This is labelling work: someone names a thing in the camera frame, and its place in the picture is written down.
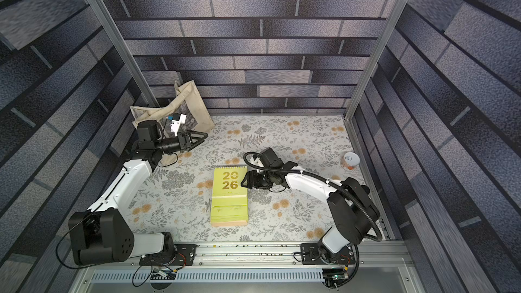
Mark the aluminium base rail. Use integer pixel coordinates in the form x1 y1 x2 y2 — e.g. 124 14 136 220
81 241 412 271

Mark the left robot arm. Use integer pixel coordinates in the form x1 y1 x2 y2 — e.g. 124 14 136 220
68 115 208 269

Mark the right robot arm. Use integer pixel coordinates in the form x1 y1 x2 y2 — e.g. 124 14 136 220
241 148 383 264

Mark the left aluminium frame post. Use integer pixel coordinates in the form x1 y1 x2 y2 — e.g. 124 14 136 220
87 0 160 107

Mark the cream canvas tote bag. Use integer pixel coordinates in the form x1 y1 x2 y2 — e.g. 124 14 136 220
129 80 216 167

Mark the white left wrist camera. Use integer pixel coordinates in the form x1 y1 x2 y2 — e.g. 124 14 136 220
164 113 187 137

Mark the green 2026 calendar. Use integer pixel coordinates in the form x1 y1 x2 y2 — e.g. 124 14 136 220
210 165 248 222

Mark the right aluminium frame post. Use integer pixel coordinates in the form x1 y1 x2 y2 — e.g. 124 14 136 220
344 0 425 119

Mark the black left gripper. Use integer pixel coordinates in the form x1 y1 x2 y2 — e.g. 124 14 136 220
155 132 208 156

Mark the pink 2026 desk calendar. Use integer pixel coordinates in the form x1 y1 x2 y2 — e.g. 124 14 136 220
210 221 248 227

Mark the aluminium frame post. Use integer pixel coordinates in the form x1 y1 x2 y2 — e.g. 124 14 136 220
344 0 425 119
87 0 160 107

